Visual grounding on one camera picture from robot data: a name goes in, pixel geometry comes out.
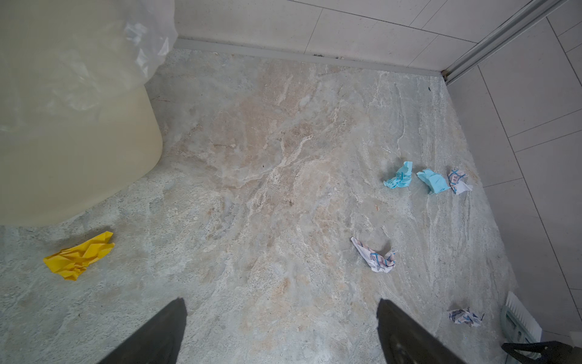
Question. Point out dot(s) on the light blue folded paper scrap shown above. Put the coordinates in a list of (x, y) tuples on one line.
[(435, 182)]

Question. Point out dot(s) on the pink white printed paper scrap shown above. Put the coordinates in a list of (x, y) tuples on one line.
[(457, 182)]

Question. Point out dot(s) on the cream plastic trash bin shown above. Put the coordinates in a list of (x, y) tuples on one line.
[(51, 176)]

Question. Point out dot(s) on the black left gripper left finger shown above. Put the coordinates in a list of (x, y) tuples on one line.
[(157, 341)]

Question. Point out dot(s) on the pale green hand brush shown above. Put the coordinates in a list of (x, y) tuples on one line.
[(517, 324)]

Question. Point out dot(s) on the clear plastic bin liner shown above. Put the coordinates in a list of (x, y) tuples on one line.
[(63, 61)]

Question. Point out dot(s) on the light blue crumpled paper scrap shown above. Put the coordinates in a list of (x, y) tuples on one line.
[(403, 177)]

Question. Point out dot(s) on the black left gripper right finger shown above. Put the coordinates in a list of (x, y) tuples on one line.
[(403, 340)]

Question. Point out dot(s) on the printed paper scrap right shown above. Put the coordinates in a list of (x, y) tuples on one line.
[(465, 317)]

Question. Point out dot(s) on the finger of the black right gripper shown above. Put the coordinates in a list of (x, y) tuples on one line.
[(548, 352)]

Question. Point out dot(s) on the yellow paper scrap near bin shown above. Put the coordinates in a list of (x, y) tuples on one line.
[(72, 262)]

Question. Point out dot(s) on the printed paper scrap centre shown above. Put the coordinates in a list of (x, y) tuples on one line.
[(377, 262)]

